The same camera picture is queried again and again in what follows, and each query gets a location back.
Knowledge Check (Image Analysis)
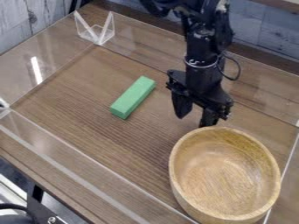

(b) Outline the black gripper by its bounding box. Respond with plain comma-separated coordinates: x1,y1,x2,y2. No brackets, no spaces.
165,58,233,128

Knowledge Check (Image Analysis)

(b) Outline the green rectangular block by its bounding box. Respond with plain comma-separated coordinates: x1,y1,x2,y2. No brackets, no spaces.
109,76,156,119

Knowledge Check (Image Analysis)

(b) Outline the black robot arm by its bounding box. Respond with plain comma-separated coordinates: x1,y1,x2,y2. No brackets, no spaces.
138,0,233,127

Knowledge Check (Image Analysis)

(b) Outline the wooden bowl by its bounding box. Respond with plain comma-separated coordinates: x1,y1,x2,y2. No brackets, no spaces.
168,127,280,224

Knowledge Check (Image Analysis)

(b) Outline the clear acrylic corner bracket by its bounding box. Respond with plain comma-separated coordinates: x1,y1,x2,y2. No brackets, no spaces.
73,11,116,46

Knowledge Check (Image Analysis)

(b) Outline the black table leg bracket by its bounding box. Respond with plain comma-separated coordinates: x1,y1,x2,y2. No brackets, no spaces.
26,185,67,224

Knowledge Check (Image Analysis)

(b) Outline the black cable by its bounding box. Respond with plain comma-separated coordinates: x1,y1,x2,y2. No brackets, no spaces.
0,201,30,218

